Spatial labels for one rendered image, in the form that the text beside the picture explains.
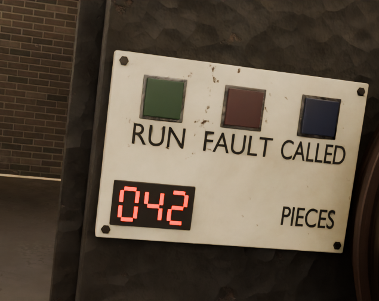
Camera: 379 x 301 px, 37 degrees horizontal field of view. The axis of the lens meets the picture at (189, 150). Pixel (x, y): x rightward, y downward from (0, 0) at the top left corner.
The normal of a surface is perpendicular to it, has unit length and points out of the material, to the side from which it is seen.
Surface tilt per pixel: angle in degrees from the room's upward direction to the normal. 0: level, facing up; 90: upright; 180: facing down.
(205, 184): 90
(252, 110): 90
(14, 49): 90
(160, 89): 90
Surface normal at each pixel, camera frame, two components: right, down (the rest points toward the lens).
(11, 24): 0.18, 0.13
